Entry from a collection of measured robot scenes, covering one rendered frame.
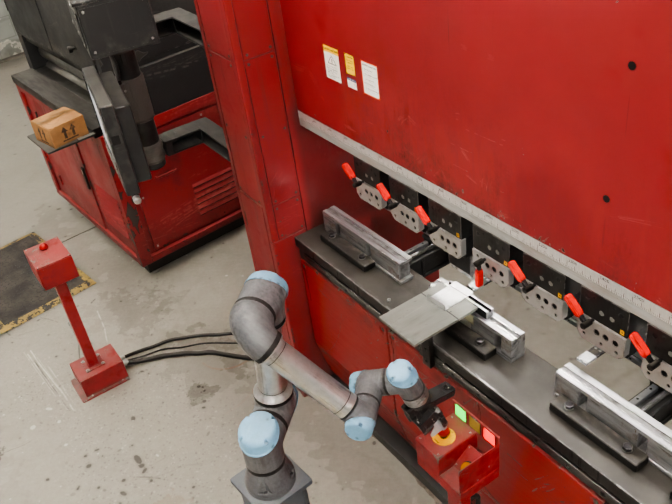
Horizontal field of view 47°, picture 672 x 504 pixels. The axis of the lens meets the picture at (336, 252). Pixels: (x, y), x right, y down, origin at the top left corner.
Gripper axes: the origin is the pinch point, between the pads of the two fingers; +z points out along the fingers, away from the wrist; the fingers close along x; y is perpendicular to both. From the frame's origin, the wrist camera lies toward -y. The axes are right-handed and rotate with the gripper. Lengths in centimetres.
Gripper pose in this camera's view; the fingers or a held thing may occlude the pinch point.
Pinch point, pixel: (443, 425)
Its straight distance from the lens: 237.2
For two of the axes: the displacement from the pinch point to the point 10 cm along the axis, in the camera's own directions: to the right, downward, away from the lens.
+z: 3.9, 6.2, 6.8
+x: 5.7, 4.2, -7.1
